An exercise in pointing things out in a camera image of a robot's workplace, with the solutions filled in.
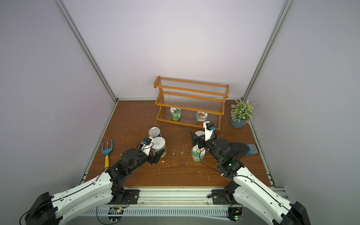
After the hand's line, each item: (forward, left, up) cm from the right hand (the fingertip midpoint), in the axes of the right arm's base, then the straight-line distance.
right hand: (199, 127), depth 72 cm
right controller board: (-35, -18, -26) cm, 47 cm away
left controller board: (-37, +44, -28) cm, 64 cm away
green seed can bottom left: (+23, +16, -17) cm, 32 cm away
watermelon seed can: (+4, +27, -13) cm, 30 cm away
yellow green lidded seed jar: (-7, 0, -18) cm, 19 cm away
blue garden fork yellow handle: (-12, +57, -23) cm, 62 cm away
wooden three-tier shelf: (+30, +5, -12) cm, 32 cm away
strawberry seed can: (+19, -3, -16) cm, 25 cm away
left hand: (-6, +22, -10) cm, 25 cm away
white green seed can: (-6, +22, -7) cm, 24 cm away
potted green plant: (+18, -29, -9) cm, 35 cm away
